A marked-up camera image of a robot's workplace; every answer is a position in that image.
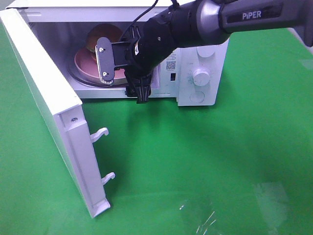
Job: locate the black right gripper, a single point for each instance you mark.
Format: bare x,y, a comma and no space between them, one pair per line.
149,47

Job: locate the pink round plate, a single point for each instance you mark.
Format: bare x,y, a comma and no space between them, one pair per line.
86,64

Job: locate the round door release button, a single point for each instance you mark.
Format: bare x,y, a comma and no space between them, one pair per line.
197,97

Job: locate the burger with cheese and tomato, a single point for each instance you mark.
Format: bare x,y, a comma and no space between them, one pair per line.
102,34

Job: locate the white timer knob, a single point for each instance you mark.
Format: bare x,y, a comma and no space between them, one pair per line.
201,77

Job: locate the white microwave door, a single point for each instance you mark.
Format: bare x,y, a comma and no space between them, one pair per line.
61,109

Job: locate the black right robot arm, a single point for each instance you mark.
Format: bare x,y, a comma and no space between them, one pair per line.
207,23

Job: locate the white microwave oven body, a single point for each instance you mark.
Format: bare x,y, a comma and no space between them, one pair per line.
50,42

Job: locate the upper white power knob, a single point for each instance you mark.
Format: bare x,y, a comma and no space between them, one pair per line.
205,51

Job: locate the green table cloth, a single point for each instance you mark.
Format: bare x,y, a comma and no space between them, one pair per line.
259,130

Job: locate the clear tape front patch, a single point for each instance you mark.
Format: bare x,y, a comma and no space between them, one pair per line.
198,216

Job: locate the clear tape patch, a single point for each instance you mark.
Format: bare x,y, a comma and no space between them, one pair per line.
307,63
198,216
273,202

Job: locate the clear tape far patch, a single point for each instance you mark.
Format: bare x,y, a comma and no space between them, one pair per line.
307,63

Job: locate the clear tape right patch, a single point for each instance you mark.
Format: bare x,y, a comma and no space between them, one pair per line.
273,202

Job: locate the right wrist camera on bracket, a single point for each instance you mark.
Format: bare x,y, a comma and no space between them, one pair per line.
110,56

